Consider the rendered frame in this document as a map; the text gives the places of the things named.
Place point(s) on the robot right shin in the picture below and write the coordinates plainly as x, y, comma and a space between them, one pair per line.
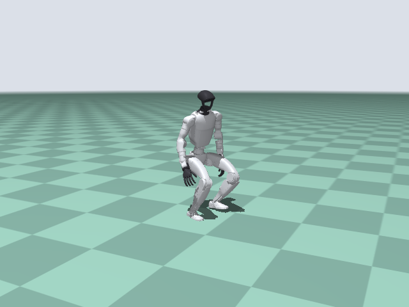
200, 195

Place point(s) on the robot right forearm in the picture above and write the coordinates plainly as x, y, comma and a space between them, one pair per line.
181, 153

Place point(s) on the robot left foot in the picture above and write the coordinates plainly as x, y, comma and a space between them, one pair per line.
217, 205

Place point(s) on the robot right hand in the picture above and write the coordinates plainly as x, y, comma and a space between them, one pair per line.
187, 173

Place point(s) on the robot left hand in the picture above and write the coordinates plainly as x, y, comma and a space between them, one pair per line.
222, 172

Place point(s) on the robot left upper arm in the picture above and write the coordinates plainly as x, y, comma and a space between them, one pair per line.
218, 125

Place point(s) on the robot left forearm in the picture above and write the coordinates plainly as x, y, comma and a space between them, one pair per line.
219, 145

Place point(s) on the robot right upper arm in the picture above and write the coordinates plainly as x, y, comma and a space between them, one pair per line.
188, 122

